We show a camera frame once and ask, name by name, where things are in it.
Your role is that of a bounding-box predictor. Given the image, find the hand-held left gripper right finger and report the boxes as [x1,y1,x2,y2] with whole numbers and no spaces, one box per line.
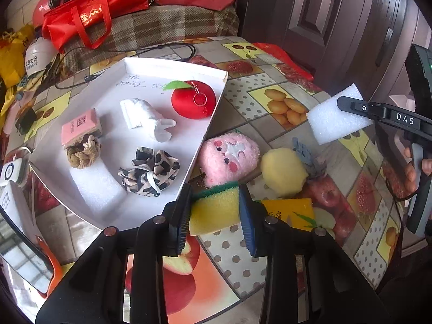
[238,185,392,324]

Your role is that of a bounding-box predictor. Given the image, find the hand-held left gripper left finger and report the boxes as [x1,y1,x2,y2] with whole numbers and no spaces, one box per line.
[35,184,193,324]

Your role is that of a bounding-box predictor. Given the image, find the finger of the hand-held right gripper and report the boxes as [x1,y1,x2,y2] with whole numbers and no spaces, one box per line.
[337,96,432,135]

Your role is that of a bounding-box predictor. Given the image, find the yellow green sponge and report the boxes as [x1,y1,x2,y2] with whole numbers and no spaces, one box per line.
[189,181,243,237]

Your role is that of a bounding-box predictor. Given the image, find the white foam block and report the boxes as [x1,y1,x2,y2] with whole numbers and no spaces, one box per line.
[306,83,373,144]
[67,166,127,223]

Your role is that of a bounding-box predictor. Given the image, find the white cardboard box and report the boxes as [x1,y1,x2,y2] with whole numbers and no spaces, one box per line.
[29,57,229,233]

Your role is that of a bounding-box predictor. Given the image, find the person's right hand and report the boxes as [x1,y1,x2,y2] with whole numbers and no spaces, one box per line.
[403,147,432,194]

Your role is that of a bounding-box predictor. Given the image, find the yellow tissue pack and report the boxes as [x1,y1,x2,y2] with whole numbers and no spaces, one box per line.
[261,197,318,233]

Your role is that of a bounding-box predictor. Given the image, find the leopard print scrunchie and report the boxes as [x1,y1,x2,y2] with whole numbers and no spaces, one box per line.
[117,147,181,198]

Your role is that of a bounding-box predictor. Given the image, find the yellow plush ball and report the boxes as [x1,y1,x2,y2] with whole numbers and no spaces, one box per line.
[261,147,309,197]

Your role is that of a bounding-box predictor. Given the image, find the pink plush toy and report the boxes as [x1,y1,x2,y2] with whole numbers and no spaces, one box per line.
[197,132,260,188]

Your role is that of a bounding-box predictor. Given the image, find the blue hair clip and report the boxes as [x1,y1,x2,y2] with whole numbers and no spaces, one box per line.
[291,137,327,178]

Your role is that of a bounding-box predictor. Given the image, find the red apple plush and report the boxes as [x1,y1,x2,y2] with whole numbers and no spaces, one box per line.
[161,80,217,119]

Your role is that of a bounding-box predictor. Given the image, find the brown metal door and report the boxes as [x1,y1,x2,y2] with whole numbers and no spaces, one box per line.
[233,0,432,115]

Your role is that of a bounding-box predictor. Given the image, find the pink tissue pack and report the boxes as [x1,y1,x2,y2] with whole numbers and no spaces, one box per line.
[61,108,102,148]

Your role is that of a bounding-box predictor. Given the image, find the orange framed mirror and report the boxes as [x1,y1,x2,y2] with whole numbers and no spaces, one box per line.
[0,182,65,301]

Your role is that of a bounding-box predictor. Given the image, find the white round-dial device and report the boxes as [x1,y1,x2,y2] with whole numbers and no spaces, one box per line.
[0,157,28,187]

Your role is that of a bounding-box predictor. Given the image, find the black charger plug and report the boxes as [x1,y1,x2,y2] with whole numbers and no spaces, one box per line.
[14,107,38,135]

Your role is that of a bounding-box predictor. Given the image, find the white helmet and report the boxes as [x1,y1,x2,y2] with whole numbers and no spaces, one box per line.
[24,38,56,76]

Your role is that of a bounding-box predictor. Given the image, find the yellow plastic bag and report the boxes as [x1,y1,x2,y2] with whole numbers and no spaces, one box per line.
[0,25,36,119]

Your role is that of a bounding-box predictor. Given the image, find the red helmet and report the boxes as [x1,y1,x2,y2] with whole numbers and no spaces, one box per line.
[32,0,83,29]

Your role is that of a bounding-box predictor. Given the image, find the beige rope knot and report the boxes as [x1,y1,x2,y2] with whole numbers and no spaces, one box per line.
[66,134,102,170]

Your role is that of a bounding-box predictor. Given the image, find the black cable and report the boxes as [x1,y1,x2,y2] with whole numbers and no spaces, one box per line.
[45,42,196,90]

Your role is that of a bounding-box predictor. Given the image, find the red gift bag with handles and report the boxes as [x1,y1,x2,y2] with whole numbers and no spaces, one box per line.
[42,0,151,53]

